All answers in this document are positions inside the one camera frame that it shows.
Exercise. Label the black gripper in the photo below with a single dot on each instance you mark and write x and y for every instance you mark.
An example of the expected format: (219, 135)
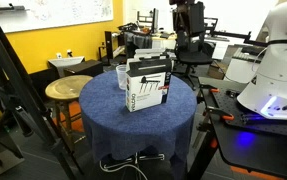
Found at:
(189, 16)

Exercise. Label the clear plastic cup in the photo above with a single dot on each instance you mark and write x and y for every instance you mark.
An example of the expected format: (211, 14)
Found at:
(120, 78)

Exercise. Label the black whiteboard marker tray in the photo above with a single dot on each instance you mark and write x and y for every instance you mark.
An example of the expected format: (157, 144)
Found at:
(9, 8)

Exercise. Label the black office chair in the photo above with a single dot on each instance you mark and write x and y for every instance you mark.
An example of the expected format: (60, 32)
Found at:
(193, 57)

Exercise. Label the cluttered background desk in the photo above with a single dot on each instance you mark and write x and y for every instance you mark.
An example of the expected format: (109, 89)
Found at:
(143, 38)

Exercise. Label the white cabinet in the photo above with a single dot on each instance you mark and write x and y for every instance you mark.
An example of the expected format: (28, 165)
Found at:
(239, 68)

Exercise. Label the black metal stand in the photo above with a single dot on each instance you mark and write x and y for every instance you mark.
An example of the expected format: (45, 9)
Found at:
(109, 46)

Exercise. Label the white black Velcro box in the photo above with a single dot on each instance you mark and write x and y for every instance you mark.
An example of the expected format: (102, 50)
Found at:
(146, 90)

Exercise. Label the black storage box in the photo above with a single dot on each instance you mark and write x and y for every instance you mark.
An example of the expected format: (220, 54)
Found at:
(84, 67)

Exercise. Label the blue cloth covered round table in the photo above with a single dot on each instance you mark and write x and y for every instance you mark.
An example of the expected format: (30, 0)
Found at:
(116, 120)

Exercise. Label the white plastic bin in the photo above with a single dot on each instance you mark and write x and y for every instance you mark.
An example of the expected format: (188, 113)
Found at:
(64, 62)

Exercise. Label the white whiteboard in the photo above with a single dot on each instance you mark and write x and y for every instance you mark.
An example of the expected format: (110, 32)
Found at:
(56, 13)

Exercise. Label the round wooden stool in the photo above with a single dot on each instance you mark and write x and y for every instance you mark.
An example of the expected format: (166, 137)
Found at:
(68, 87)

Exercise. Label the chrome table base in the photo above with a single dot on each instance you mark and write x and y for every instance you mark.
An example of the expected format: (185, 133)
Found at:
(149, 156)

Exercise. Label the black breadboard robot table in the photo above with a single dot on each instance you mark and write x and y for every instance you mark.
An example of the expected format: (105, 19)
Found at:
(259, 146)

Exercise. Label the white wall outlet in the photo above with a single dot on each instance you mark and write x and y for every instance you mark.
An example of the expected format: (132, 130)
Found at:
(59, 55)

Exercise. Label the black camera tripod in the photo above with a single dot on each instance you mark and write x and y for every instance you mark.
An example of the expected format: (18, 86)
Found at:
(14, 83)

